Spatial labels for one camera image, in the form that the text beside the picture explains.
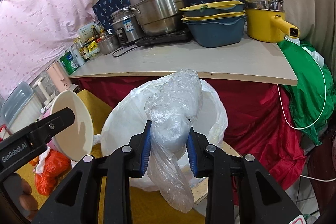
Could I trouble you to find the black induction cooker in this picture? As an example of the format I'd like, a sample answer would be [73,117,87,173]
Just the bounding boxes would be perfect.
[135,31,193,47]

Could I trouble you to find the small steel lidded pot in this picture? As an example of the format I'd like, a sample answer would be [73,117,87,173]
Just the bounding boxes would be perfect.
[97,34,120,55]

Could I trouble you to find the orange plastic bag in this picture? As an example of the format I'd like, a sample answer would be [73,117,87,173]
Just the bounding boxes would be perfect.
[29,147,71,196]

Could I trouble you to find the clear plastic bag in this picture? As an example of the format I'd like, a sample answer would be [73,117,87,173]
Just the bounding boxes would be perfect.
[145,69,203,213]

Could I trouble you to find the white-lined trash bin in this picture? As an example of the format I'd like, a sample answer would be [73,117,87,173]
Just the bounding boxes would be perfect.
[100,78,229,192]

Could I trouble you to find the green plastic bag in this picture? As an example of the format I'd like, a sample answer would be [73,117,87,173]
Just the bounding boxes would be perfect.
[278,40,335,145]

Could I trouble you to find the black power cord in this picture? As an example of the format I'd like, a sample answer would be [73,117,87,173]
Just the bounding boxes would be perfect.
[112,41,144,58]

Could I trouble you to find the green tin can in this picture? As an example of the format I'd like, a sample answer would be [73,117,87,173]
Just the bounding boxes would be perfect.
[59,51,79,76]

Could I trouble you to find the white bottle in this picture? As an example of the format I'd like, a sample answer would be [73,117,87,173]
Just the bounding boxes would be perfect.
[71,45,85,67]

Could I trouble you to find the white dish rack box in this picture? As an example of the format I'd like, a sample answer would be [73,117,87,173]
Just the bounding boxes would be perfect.
[1,82,43,134]

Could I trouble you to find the pink floral curtain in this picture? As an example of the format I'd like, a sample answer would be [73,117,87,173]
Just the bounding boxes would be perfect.
[1,0,96,98]

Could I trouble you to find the dark red curtain cloth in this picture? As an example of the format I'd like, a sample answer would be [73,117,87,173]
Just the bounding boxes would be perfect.
[71,76,308,205]

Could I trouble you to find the yellow electric pot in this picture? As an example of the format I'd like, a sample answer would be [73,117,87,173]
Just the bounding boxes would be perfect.
[244,0,299,43]

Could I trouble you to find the white glass kettle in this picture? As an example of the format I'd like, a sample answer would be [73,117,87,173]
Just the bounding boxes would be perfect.
[31,75,56,110]

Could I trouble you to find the pink electric kettle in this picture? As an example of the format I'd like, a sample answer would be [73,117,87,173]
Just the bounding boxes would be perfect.
[47,61,71,92]

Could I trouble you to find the yellow patterned tablecloth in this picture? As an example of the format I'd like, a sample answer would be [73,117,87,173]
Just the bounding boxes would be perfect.
[18,90,205,223]

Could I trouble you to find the white charging cable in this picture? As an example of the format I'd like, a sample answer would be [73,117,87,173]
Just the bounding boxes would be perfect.
[277,37,328,131]

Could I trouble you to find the steel rice cooker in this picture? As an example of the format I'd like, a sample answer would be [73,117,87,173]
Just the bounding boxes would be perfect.
[111,6,145,46]

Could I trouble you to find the person's left hand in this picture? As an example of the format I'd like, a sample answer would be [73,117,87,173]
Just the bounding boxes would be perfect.
[19,178,39,222]

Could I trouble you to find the dark sauce bottle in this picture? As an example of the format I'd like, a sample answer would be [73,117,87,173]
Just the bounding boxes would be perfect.
[91,25,101,43]

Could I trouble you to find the stacked blue yellow basins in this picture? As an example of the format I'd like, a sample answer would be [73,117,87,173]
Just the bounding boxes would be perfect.
[179,1,246,48]

